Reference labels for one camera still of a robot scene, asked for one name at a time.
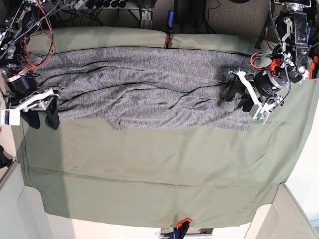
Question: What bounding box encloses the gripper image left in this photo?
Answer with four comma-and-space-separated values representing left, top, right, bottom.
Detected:
1, 73, 60, 129

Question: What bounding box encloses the grey long-sleeve T-shirt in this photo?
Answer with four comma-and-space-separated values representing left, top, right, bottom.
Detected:
35, 47, 251, 131

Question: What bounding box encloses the orange black clamp centre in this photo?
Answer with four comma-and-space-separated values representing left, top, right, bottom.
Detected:
164, 33, 173, 49

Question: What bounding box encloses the metal table bracket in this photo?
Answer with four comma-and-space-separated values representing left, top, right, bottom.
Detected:
140, 8, 153, 29

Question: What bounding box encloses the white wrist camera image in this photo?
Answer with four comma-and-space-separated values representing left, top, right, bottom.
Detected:
0, 109, 20, 126
249, 105, 270, 124

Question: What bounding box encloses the white power strip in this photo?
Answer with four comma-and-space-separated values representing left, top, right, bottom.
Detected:
63, 0, 86, 10

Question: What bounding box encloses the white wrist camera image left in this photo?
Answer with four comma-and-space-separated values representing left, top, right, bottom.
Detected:
0, 109, 20, 126

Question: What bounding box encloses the orange black clamp bottom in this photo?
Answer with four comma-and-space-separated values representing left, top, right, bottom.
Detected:
169, 218, 192, 239

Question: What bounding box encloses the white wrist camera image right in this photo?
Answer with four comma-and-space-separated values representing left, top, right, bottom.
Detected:
249, 105, 270, 124

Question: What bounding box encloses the green table cloth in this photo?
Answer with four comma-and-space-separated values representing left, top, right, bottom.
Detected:
9, 26, 319, 228

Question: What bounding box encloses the orange black clamp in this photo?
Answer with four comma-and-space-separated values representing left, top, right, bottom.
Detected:
309, 55, 319, 81
164, 33, 173, 49
169, 218, 192, 239

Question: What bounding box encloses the orange black clamp right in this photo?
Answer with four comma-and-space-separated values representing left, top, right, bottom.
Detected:
309, 55, 319, 81

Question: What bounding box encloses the blue clamp handle centre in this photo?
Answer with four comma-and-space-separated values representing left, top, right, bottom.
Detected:
166, 10, 174, 34

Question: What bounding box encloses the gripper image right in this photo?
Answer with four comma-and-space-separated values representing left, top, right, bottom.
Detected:
224, 69, 286, 112

